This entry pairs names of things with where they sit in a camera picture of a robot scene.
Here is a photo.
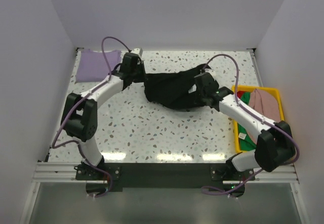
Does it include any black t shirt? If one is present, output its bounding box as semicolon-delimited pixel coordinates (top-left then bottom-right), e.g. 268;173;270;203
144;64;204;110

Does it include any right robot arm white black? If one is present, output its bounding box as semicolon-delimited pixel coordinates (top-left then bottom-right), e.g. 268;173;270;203
194;72;300;172

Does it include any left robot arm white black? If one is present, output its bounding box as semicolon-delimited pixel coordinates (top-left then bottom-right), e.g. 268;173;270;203
60;48;145;167

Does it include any yellow plastic bin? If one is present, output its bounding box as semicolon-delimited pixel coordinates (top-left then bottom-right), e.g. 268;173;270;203
233;85;285;153

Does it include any red t shirt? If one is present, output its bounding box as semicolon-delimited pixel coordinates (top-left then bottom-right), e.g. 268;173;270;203
237;91;245;99

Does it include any folded purple t shirt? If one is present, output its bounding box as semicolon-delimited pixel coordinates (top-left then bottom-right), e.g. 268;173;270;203
75;50;109;83

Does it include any pink t shirt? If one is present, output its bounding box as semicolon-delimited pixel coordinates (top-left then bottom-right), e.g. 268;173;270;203
249;87;285;122

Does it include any green t shirt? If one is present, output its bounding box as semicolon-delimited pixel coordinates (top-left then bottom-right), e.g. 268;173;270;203
237;92;256;151

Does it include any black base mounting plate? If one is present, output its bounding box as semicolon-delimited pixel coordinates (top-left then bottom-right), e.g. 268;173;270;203
74;163;255;197

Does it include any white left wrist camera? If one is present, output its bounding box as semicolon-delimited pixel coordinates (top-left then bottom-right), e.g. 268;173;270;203
131;48;143;57

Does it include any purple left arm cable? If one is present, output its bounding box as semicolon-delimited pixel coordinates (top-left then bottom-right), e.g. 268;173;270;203
52;36;132;198

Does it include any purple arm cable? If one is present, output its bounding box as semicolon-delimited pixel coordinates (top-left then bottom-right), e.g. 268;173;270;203
199;54;302;197
52;36;132;198

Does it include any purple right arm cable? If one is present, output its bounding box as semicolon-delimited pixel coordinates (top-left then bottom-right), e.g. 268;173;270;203
199;54;302;197

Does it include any aluminium frame rail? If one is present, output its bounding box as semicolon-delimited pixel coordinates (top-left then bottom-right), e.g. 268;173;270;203
31;162;88;183

